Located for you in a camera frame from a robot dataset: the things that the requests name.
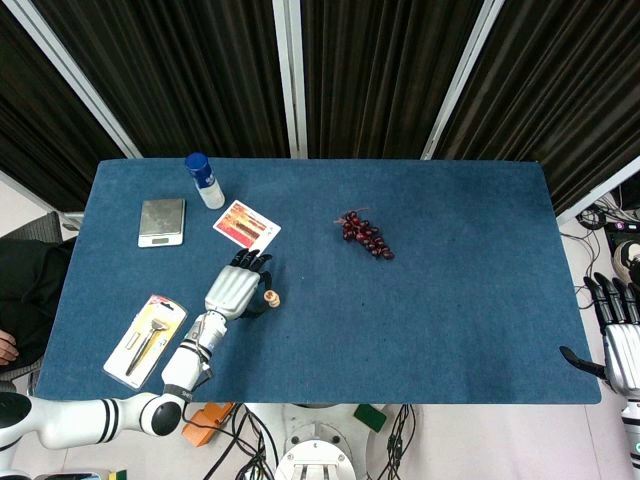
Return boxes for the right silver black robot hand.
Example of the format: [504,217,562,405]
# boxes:
[558,272,640,399]

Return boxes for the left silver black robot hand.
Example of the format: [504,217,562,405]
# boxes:
[202,247,275,320]

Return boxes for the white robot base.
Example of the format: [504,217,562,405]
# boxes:
[273,403,389,480]

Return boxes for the white black sneaker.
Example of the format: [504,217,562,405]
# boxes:
[613,239,640,276]

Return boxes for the silver kitchen scale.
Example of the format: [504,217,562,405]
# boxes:
[137,198,187,249]

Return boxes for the blue capped white bottle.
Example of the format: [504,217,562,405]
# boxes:
[184,152,226,210]

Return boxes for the packaged peeler blister pack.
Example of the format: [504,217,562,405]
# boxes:
[102,293,189,390]

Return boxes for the black device purple light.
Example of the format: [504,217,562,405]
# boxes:
[604,219,640,241]

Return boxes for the orange box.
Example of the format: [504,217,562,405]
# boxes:
[180,402,236,447]

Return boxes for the red grape bunch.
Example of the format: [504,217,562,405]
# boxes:
[333,204,396,261]

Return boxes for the blue table cloth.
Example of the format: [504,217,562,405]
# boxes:
[35,157,603,406]

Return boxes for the seated person in black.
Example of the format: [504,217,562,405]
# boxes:
[0,238,77,374]

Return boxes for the grey mesh office chair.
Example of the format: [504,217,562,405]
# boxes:
[0,211,85,247]

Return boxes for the dark pleated curtain panel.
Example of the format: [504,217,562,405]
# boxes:
[32,0,291,160]
[0,0,126,211]
[299,0,484,161]
[434,0,640,216]

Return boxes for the black floor cables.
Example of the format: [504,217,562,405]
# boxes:
[574,197,621,311]

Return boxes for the white partition frame post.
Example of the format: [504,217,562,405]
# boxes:
[420,0,506,161]
[3,0,145,160]
[272,0,309,160]
[553,154,640,225]

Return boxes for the black cable bundle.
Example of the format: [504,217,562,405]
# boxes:
[372,403,419,480]
[219,403,281,480]

